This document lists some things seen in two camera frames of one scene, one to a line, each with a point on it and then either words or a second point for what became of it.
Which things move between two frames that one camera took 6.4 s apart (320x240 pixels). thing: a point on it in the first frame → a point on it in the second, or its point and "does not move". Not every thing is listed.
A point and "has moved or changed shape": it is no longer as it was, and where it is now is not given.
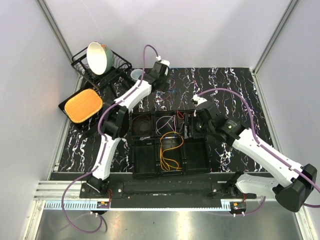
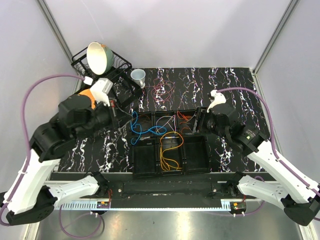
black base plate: (155, 190) does not move
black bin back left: (142, 124) does not move
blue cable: (170, 90) has moved or changed shape
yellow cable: (164, 165) does not move
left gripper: (166, 80) → (122, 116)
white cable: (167, 123) does not move
